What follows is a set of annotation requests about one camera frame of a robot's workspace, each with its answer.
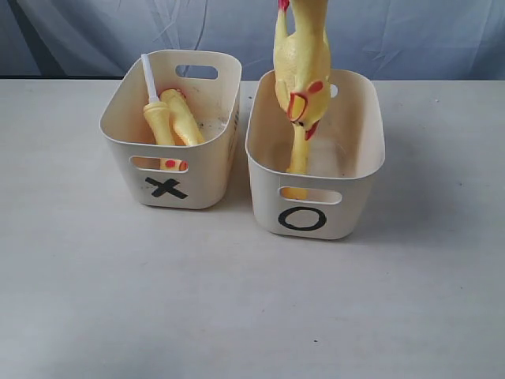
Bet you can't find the severed chicken head with squeaker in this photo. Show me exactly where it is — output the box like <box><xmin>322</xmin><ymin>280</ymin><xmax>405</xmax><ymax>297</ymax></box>
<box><xmin>141</xmin><ymin>54</ymin><xmax>189</xmax><ymax>171</ymax></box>

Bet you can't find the large front rubber chicken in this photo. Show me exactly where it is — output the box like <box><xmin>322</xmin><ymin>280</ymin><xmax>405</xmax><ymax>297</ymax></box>
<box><xmin>281</xmin><ymin>123</ymin><xmax>309</xmax><ymax>200</ymax></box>

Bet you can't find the headless rubber chicken body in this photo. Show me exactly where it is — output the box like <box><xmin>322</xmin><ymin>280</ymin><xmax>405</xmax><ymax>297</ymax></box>
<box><xmin>161</xmin><ymin>88</ymin><xmax>205</xmax><ymax>146</ymax></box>

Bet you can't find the cream bin marked X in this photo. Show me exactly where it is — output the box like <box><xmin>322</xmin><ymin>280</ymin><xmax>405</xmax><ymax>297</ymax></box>
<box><xmin>100</xmin><ymin>50</ymin><xmax>242</xmax><ymax>209</ymax></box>

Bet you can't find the cream bin marked O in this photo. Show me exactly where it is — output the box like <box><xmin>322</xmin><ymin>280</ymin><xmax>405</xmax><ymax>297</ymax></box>
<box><xmin>245</xmin><ymin>69</ymin><xmax>385</xmax><ymax>240</ymax></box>

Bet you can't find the grey backdrop curtain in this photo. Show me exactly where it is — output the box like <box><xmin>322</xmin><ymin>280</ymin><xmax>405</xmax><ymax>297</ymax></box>
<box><xmin>1</xmin><ymin>1</ymin><xmax>504</xmax><ymax>80</ymax></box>

